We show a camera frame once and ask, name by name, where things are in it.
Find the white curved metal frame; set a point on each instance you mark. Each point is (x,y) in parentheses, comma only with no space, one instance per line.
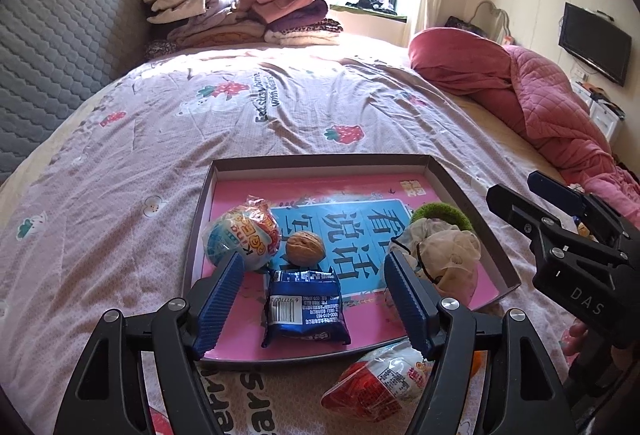
(492,7)

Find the white drawer cabinet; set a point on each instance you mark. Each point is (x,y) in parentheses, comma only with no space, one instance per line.
(600,107)

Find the orange tangerine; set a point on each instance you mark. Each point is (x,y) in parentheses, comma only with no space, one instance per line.
(479,357)

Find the strawberry printed bedsheet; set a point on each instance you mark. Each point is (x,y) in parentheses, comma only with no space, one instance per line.
(125,155)

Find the dark bag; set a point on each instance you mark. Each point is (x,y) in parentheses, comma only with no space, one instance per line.
(462,25)

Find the beige mesh scrunchie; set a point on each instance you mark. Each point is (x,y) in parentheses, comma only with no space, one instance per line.
(450,250)

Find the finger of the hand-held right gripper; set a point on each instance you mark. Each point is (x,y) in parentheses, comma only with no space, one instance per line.
(520,212)
(555,192)

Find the dark clothes on windowsill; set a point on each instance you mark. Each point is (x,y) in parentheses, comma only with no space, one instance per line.
(372,5)

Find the pink pillow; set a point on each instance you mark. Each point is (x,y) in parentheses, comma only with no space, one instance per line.
(460,60)

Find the red wrapped toy egg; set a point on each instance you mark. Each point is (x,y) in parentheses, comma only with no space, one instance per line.
(370,380)

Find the black television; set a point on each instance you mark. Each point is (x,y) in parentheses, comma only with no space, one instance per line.
(595,42)

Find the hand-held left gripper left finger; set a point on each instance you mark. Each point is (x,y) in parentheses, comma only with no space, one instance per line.
(220,305)

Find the blue snack packet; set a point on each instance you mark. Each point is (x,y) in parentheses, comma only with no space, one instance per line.
(305,310)

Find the person's right hand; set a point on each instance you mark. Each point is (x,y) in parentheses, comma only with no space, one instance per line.
(577,337)

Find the grey quilted headboard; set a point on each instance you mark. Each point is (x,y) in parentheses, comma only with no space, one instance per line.
(60,55)

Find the pink quilt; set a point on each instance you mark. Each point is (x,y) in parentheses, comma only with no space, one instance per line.
(555,115)

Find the walnut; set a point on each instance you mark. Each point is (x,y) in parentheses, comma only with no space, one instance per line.
(305,249)

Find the blue wrapped toy egg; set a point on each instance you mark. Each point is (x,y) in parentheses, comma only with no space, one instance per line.
(225,235)

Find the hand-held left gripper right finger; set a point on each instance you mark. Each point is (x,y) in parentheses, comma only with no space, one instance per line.
(405,302)

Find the shallow brown cardboard box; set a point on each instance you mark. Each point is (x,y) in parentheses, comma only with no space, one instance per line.
(320,165)

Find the pile of folded clothes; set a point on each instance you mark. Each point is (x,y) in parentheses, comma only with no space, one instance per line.
(240,10)

